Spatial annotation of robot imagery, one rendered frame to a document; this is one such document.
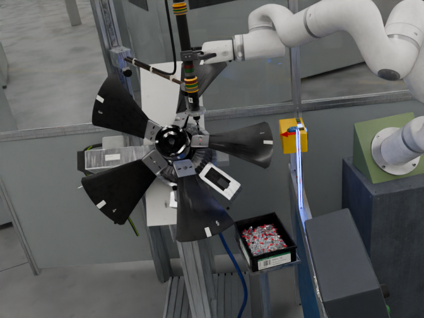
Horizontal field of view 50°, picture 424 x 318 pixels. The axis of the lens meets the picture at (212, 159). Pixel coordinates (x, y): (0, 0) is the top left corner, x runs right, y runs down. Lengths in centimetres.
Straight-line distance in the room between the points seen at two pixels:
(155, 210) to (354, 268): 106
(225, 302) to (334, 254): 158
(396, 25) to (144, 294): 208
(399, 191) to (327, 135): 77
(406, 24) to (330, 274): 64
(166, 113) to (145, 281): 128
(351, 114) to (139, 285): 157
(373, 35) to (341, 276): 58
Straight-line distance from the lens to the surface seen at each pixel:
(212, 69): 167
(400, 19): 125
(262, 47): 147
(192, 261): 206
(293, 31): 132
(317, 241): 104
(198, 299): 222
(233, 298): 254
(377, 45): 119
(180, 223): 154
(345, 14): 120
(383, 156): 183
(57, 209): 283
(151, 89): 196
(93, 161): 182
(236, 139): 162
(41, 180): 275
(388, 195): 177
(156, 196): 185
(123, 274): 296
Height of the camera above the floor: 189
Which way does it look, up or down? 28 degrees down
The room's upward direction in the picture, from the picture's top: 8 degrees counter-clockwise
